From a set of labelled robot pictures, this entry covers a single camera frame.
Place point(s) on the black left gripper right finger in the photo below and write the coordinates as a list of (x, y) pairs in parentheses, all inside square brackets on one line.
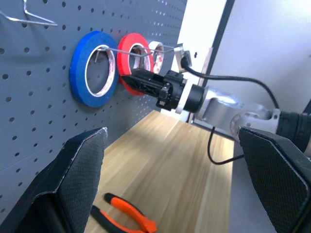
[(274, 174)]

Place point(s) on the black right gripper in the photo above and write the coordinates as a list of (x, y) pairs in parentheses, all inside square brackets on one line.
[(171, 89)]

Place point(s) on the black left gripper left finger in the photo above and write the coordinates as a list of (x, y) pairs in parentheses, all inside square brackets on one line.
[(73, 170)]

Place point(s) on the red tape roll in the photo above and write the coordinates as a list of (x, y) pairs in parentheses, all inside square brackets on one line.
[(124, 58)]

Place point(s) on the white tape roll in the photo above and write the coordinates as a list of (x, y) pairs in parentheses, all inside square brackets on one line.
[(152, 45)]

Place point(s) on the blue tape roll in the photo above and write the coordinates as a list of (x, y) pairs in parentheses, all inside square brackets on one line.
[(77, 72)]

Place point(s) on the grey metal pegboard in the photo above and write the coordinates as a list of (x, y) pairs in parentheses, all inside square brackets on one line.
[(36, 97)]

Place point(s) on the orange and black pliers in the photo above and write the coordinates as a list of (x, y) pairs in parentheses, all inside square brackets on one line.
[(126, 208)]

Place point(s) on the white partition panel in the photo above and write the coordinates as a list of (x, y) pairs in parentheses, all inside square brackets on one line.
[(201, 29)]

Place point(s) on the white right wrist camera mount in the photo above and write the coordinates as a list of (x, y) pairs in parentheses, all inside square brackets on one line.
[(179, 54)]

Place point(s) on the black partition frame strip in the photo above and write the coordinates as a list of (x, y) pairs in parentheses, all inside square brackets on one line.
[(222, 24)]

